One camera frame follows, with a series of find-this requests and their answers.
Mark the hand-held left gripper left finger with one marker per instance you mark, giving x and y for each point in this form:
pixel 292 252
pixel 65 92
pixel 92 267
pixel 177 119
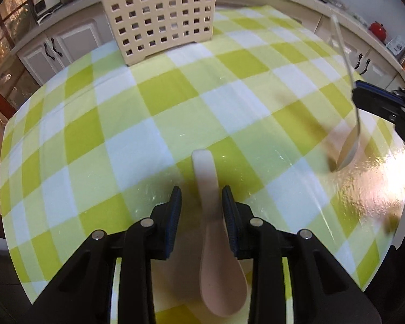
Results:
pixel 173 222

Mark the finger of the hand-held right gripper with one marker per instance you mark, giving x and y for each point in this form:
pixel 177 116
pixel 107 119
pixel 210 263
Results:
pixel 374 89
pixel 378 103

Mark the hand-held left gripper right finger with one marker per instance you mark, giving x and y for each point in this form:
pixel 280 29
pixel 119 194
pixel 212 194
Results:
pixel 230 222

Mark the metal spoon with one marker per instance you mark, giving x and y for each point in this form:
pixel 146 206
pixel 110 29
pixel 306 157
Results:
pixel 349 152

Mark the cream perforated plastic basket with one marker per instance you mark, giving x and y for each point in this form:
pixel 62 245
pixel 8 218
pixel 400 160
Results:
pixel 155 17

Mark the white kitchen base cabinet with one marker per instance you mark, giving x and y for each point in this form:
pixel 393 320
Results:
pixel 374 64
pixel 71 44

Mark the grey packet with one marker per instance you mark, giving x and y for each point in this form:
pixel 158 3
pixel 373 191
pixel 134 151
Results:
pixel 400 45

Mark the red enamel kettle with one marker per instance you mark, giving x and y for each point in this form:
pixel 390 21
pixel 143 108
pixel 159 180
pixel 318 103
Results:
pixel 378 30

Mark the yellow white checked tablecloth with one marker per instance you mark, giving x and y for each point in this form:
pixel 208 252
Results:
pixel 121 141

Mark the white kitchen appliance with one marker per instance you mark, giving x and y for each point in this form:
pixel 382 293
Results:
pixel 45 1

